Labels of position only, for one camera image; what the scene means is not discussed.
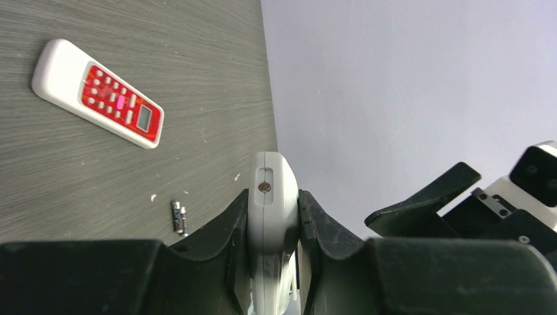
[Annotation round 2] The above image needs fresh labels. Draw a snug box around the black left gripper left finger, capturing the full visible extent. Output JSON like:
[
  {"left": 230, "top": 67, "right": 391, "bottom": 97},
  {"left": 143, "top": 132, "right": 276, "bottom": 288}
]
[{"left": 1, "top": 190, "right": 250, "bottom": 314}]

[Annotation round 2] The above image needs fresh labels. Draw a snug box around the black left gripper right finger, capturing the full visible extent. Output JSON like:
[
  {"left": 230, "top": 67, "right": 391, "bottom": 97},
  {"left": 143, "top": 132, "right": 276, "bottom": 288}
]
[{"left": 298, "top": 191, "right": 556, "bottom": 314}]

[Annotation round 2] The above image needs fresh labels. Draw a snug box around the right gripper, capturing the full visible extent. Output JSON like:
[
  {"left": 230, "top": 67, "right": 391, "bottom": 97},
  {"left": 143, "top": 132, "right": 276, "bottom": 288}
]
[{"left": 365, "top": 162, "right": 556, "bottom": 261}]

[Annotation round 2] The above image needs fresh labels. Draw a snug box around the aaa battery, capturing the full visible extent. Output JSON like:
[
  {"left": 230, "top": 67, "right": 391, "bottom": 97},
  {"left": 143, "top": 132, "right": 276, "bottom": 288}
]
[
  {"left": 171, "top": 200, "right": 182, "bottom": 233},
  {"left": 178, "top": 206, "right": 188, "bottom": 237}
]

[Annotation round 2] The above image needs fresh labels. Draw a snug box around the red and white remote control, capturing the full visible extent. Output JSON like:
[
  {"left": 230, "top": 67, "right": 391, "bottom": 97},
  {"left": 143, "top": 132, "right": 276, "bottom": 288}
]
[{"left": 32, "top": 39, "right": 164, "bottom": 149}]

